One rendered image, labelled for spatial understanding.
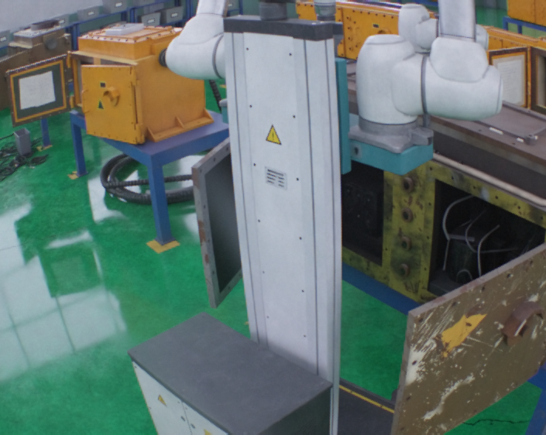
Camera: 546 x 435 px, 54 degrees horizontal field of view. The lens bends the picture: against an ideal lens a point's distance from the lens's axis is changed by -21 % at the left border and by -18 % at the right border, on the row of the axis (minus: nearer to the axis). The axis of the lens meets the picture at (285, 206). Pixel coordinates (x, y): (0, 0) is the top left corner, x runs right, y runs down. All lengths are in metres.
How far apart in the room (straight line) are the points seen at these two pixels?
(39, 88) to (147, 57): 1.58
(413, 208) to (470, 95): 0.85
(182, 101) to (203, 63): 2.53
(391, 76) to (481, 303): 0.59
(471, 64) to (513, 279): 0.56
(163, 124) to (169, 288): 1.19
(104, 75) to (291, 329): 2.80
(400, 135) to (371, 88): 0.13
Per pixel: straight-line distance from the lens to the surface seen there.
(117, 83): 4.18
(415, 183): 2.18
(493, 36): 8.76
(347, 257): 2.60
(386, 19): 5.71
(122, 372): 3.17
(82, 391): 3.10
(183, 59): 1.91
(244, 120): 1.70
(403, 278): 2.39
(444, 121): 2.10
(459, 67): 1.45
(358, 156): 1.59
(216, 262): 2.33
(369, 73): 1.49
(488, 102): 1.47
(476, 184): 1.98
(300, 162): 1.59
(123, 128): 4.25
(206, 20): 1.92
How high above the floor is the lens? 2.01
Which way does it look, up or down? 26 degrees down
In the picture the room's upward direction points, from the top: 3 degrees counter-clockwise
